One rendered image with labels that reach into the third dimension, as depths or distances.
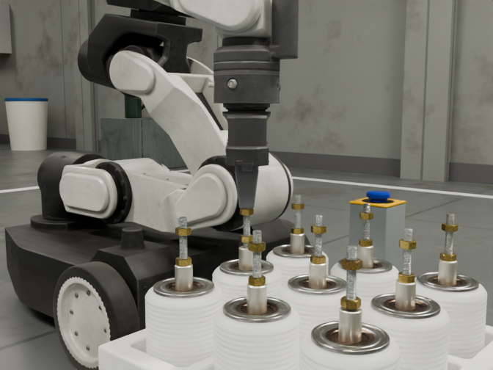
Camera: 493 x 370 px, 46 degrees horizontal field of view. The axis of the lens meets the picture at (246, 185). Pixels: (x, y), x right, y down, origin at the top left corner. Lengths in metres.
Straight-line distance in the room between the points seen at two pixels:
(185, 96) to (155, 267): 0.33
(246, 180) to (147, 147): 3.59
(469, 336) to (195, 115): 0.64
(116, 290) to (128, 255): 0.08
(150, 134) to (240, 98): 3.64
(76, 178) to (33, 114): 5.36
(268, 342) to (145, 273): 0.47
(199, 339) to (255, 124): 0.27
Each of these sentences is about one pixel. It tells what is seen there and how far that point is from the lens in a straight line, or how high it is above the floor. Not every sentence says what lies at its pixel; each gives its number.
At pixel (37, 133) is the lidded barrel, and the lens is 6.75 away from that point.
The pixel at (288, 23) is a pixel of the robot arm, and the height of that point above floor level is 0.58.
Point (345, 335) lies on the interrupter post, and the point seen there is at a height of 0.26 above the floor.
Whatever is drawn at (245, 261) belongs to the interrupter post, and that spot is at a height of 0.26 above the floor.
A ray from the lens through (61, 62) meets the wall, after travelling 6.97.
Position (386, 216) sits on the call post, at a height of 0.30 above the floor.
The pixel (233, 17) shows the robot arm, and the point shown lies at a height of 0.58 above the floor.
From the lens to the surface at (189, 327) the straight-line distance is 0.69.
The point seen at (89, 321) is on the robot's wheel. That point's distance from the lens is 1.08.
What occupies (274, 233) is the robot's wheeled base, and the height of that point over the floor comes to 0.19.
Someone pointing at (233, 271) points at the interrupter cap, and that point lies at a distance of 0.78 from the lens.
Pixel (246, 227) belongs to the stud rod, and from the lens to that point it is 0.79.
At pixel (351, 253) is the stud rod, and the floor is 0.34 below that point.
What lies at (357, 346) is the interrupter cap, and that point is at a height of 0.25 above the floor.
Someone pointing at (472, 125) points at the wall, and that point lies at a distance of 3.89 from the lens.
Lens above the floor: 0.47
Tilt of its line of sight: 8 degrees down
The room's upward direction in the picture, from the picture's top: straight up
